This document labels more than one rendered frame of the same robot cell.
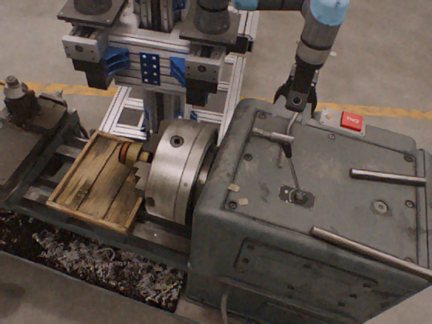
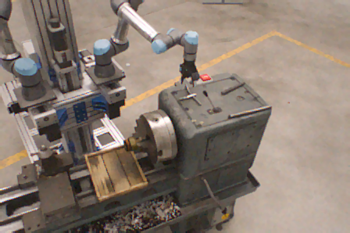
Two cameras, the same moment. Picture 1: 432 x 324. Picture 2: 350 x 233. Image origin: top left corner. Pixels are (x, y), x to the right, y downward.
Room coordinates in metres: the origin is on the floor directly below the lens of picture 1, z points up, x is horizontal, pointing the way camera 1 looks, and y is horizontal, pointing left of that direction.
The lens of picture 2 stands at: (-0.44, 0.84, 2.44)
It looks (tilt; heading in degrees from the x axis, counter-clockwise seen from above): 43 degrees down; 322
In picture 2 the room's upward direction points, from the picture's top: 3 degrees clockwise
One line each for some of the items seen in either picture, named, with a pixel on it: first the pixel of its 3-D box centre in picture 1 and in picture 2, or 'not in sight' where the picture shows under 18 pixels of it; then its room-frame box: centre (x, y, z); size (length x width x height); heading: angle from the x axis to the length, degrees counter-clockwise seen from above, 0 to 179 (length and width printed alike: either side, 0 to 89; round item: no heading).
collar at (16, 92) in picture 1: (15, 87); (44, 151); (0.85, 0.70, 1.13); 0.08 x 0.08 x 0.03
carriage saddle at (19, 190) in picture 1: (13, 144); (47, 190); (0.79, 0.76, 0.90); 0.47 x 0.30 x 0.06; 169
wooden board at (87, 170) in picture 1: (110, 178); (115, 170); (0.70, 0.36, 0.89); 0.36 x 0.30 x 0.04; 169
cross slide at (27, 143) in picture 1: (21, 136); (53, 180); (0.79, 0.71, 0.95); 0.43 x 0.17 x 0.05; 169
